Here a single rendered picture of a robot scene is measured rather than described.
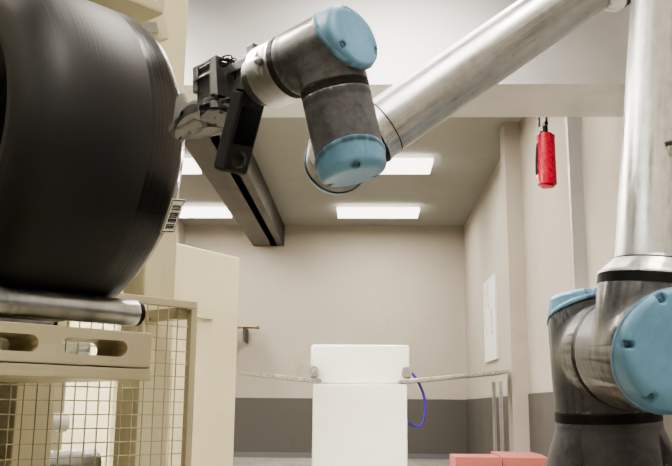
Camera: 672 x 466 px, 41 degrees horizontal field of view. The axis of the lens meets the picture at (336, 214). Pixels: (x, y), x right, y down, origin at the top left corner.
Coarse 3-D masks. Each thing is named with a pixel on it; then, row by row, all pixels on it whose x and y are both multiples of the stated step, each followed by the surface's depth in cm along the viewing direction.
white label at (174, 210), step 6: (174, 204) 150; (180, 204) 152; (168, 210) 150; (174, 210) 151; (180, 210) 153; (168, 216) 150; (174, 216) 152; (168, 222) 151; (174, 222) 153; (162, 228) 150; (168, 228) 152; (174, 228) 153
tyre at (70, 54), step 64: (0, 0) 146; (64, 0) 146; (0, 64) 177; (64, 64) 136; (128, 64) 146; (0, 128) 184; (64, 128) 134; (128, 128) 142; (0, 192) 135; (64, 192) 135; (128, 192) 142; (0, 256) 137; (64, 256) 140; (128, 256) 148
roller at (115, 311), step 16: (0, 288) 136; (16, 288) 139; (0, 304) 136; (16, 304) 138; (32, 304) 139; (48, 304) 141; (64, 304) 143; (80, 304) 146; (96, 304) 148; (112, 304) 150; (128, 304) 153; (64, 320) 146; (80, 320) 147; (96, 320) 149; (112, 320) 150; (128, 320) 153
